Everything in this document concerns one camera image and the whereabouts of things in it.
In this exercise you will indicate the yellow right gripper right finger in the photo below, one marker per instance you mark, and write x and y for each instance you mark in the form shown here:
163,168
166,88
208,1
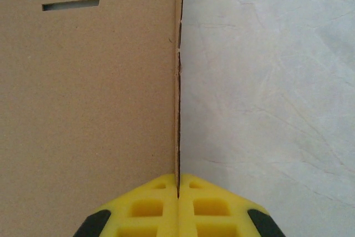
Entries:
185,214

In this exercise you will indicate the brown cardboard box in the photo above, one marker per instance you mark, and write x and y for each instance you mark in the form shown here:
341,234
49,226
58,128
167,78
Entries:
83,95

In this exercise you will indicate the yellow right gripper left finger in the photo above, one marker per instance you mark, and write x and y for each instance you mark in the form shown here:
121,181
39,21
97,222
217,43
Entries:
169,214

